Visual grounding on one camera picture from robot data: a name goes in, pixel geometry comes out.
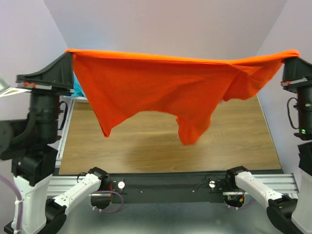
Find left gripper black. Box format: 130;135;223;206
17;49;75;143

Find orange t shirt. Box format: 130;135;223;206
68;49;300;145

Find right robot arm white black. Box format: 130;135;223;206
224;58;312;234

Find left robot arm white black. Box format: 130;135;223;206
0;52;110;234

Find teal t shirt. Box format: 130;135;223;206
72;74;85;97

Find white plastic basket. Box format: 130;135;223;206
60;96;89;104

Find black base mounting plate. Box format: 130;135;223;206
80;170;247;205

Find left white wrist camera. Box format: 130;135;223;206
0;78;24;98

